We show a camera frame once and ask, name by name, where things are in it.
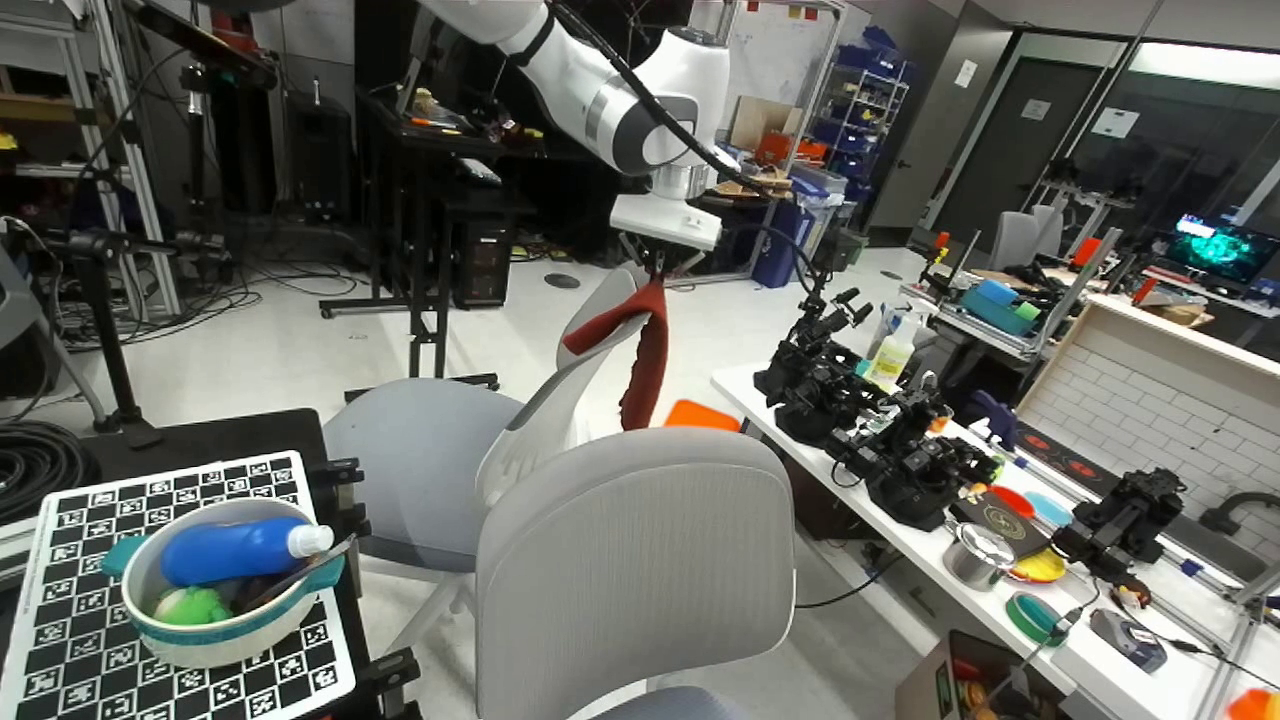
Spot coiled black cables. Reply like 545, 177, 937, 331
0, 421, 94, 529

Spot small metal cup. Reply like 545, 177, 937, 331
945, 524, 1017, 589

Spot orange towel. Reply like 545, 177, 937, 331
561, 275, 668, 431

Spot white teal bowl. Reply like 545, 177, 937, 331
102, 495, 347, 668

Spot far grey office chair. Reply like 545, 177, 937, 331
324, 261, 650, 572

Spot checkerboard calibration board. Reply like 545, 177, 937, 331
0, 454, 358, 720

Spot black tripod stand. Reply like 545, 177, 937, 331
0, 212, 235, 438

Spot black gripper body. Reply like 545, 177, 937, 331
627, 239, 706, 282

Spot near grey office chair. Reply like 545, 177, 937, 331
478, 427, 796, 720

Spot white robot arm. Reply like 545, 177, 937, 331
420, 0, 734, 275

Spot white brick pattern box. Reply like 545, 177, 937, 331
1017, 297, 1280, 508

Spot green ball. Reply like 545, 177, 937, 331
158, 589, 228, 626

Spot black clamp tool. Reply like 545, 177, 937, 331
1053, 469, 1184, 563

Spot grey office chair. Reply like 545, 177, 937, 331
324, 261, 650, 572
478, 427, 796, 720

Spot blue white bottle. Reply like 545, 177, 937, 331
162, 516, 337, 589

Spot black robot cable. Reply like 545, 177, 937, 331
547, 0, 842, 326

